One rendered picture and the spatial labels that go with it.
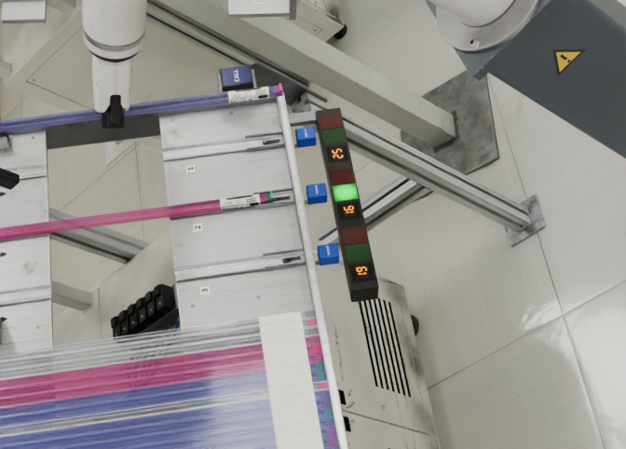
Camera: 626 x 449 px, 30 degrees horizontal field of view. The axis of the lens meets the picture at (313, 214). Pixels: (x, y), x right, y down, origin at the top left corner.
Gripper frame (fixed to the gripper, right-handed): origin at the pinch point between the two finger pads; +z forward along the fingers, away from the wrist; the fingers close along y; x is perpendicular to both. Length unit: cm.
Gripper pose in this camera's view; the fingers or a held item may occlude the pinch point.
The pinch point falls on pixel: (112, 112)
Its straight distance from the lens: 174.8
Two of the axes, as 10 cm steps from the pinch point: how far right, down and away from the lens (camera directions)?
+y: 1.5, 8.2, -5.5
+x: 9.8, -0.4, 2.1
